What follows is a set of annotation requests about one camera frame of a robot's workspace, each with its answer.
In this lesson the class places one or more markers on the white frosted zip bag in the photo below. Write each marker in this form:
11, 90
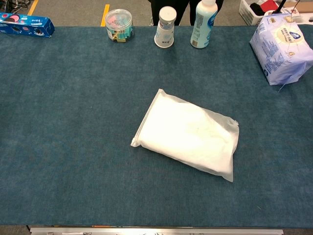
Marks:
185, 134

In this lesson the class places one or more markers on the blue felt table cloth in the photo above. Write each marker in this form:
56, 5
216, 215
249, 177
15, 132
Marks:
73, 127

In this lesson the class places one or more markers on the white paper cup with lid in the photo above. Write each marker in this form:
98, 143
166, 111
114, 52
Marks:
164, 29

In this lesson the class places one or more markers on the clear jar of binder clips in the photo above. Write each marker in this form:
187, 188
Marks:
119, 25

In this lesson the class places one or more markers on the light blue milk bottle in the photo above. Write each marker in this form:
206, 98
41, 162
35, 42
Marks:
203, 24

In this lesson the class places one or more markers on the person in black trousers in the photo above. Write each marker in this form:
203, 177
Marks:
181, 9

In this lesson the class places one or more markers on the white plastic basket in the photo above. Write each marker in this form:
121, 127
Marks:
249, 12

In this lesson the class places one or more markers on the blue tissue paper pack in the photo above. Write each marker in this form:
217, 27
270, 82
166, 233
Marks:
281, 49

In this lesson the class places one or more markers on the blue Oreo cookie box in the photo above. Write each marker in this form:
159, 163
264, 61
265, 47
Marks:
24, 25

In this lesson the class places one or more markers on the brown cardboard box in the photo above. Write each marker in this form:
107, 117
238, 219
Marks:
303, 6

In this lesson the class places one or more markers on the silver aluminium table rail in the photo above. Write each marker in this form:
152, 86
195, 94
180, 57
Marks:
156, 231

